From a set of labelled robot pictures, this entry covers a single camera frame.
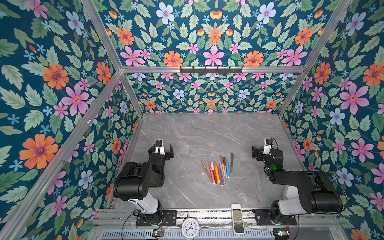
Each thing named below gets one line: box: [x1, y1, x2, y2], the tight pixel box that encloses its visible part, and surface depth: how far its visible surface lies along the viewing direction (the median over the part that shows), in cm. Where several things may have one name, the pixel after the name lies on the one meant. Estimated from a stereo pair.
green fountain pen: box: [230, 152, 234, 173], surface depth 95 cm
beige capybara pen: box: [221, 155, 226, 183], surface depth 92 cm
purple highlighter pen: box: [219, 168, 224, 187], surface depth 88 cm
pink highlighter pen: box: [209, 164, 216, 184], surface depth 90 cm
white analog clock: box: [181, 217, 202, 240], surface depth 69 cm
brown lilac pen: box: [223, 157, 228, 179], surface depth 92 cm
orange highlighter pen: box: [214, 163, 220, 183], surface depth 90 cm
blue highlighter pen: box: [226, 159, 230, 179], surface depth 92 cm
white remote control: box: [231, 203, 245, 235], surface depth 73 cm
